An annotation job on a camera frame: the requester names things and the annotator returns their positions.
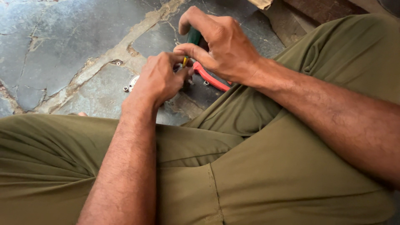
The person's left hand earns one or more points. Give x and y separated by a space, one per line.
156 79

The person's left fingers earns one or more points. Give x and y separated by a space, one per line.
175 70

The round metal plate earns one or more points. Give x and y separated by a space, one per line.
133 83

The person's olive green trousers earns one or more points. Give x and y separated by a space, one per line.
250 156

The person's right hand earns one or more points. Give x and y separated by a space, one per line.
225 47

